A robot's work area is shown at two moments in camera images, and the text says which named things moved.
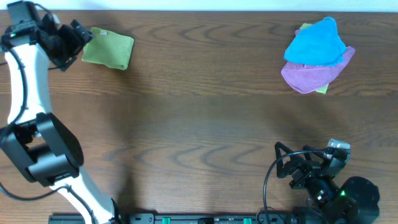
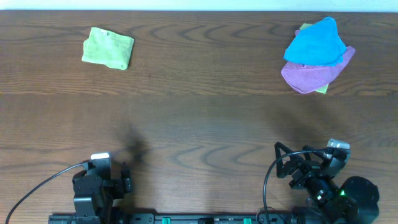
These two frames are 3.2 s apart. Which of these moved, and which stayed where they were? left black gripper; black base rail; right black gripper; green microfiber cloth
Moved: left black gripper
Stayed: green microfiber cloth; black base rail; right black gripper
